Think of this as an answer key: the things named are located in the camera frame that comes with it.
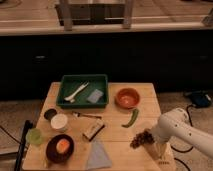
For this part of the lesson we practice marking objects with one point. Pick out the small dark brush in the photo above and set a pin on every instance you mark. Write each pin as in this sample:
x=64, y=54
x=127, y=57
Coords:
x=77, y=114

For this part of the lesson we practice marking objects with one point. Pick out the green cup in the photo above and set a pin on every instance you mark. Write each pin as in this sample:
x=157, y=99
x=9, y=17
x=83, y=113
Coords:
x=34, y=137

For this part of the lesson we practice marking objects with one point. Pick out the dark device on floor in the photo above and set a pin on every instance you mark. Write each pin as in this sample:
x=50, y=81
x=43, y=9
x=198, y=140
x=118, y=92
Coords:
x=199, y=98

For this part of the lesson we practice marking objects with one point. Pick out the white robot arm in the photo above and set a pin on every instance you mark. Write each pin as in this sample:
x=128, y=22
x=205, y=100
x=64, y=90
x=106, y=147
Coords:
x=173, y=123

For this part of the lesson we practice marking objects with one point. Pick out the green chili pepper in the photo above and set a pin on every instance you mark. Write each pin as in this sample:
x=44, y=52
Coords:
x=134, y=116

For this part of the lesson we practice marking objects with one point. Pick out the orange fruit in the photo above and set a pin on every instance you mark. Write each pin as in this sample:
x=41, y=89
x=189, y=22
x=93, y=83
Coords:
x=62, y=146

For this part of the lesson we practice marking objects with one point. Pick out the dark brown bowl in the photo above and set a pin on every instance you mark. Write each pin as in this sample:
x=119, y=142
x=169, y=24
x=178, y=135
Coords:
x=53, y=155

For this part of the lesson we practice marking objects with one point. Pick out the black pole left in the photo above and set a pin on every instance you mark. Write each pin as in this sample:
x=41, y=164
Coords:
x=28, y=125

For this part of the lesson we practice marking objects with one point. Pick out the grey sponge in tray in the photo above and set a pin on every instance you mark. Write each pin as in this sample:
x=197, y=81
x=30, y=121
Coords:
x=95, y=96

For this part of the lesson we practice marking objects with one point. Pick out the wooden table frame background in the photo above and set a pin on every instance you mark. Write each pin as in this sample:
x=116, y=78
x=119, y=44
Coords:
x=94, y=12

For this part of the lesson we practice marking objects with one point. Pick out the wooden block with dark side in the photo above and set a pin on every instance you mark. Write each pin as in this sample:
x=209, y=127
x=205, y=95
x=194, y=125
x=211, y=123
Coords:
x=93, y=129

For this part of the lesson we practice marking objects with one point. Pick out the small dark cup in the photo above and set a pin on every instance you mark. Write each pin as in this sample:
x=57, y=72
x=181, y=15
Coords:
x=49, y=114

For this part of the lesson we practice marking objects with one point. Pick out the green plastic tray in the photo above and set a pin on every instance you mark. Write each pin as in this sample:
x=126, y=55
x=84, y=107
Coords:
x=70, y=83

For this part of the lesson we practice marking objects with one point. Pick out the white round container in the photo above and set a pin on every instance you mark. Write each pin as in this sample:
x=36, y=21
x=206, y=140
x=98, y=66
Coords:
x=59, y=122

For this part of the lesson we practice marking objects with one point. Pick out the red bowl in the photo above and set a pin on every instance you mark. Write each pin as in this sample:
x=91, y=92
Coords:
x=127, y=98

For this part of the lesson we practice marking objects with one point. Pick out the grey folded cloth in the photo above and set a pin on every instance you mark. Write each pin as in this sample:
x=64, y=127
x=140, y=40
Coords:
x=98, y=157

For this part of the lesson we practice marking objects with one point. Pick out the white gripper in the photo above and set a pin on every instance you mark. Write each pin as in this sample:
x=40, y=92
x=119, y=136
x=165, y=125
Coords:
x=161, y=137

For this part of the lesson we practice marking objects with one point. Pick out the dark grape bunch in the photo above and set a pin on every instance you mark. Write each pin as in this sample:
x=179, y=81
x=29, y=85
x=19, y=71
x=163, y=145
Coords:
x=142, y=138

